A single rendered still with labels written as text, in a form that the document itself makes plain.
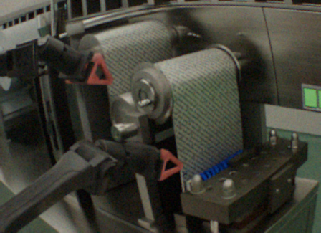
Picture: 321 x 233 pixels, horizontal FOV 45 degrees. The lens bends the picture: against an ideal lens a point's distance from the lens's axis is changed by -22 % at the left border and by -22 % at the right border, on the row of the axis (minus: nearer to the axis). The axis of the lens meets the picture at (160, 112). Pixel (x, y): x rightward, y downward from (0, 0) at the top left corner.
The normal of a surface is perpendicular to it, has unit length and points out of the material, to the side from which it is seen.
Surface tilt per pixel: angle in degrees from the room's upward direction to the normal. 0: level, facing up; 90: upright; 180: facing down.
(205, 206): 90
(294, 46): 90
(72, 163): 30
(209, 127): 90
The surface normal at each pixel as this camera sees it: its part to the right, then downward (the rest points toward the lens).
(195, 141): 0.65, 0.11
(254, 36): -0.75, 0.29
